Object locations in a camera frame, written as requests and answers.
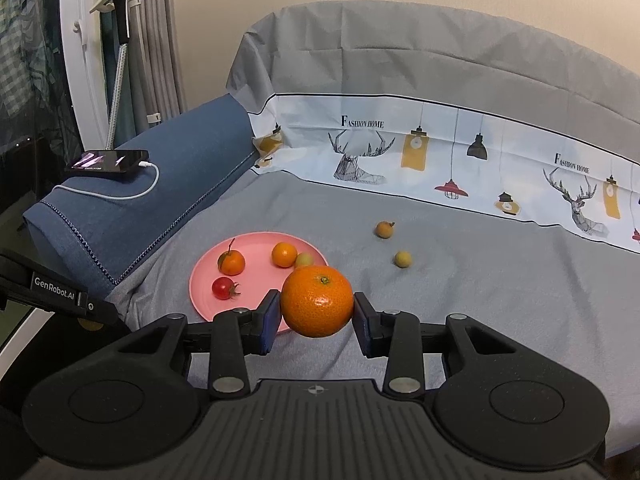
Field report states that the dark glass door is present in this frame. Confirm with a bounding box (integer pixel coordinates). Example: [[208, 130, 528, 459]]
[[0, 0, 81, 231]]

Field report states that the pink round plate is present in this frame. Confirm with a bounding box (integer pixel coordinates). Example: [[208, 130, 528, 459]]
[[189, 231, 331, 336]]

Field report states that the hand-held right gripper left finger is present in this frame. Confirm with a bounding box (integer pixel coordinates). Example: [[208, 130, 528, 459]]
[[107, 290, 282, 402]]

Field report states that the small orange mandarin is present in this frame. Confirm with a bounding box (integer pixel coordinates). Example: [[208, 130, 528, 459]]
[[217, 239, 246, 276], [271, 242, 298, 268], [280, 265, 355, 339]]

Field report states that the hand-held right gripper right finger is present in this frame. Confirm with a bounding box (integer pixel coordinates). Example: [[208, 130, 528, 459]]
[[353, 291, 526, 402]]

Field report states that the black smartphone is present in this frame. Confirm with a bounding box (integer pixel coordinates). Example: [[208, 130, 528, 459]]
[[64, 149, 150, 176]]

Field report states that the white charging cable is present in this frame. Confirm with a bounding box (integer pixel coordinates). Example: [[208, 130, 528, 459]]
[[52, 160, 161, 201]]

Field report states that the red cherry tomato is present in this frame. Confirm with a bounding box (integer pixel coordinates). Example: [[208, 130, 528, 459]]
[[211, 277, 242, 301]]

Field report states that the white door frame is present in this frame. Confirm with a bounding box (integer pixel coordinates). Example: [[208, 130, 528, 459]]
[[59, 0, 117, 152]]

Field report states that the grey curtain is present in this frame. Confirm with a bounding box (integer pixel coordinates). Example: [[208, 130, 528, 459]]
[[127, 0, 187, 138]]

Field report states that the blue folded blanket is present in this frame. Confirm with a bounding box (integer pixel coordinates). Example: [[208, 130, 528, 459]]
[[22, 94, 256, 301]]

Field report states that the braided steamer hose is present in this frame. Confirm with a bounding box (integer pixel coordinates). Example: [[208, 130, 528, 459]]
[[106, 40, 129, 151]]

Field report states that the grey printed sofa cover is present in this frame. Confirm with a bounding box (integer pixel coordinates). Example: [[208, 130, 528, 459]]
[[105, 0, 640, 461]]

